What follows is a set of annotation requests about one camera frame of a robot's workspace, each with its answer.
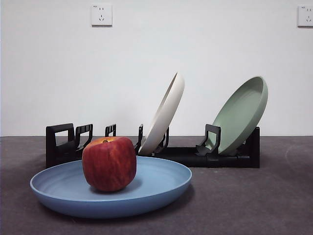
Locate blue plate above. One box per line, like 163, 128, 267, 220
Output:
29, 156, 193, 219

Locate red apple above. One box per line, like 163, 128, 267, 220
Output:
82, 137, 137, 192

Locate cream white plate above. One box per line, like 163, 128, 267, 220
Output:
138, 71, 185, 155

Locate black plate rack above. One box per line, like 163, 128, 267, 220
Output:
45, 123, 261, 169

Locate green plate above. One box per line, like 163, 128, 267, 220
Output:
205, 75, 269, 155

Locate white wall socket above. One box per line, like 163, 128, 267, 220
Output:
297, 5, 313, 28
91, 3, 113, 27

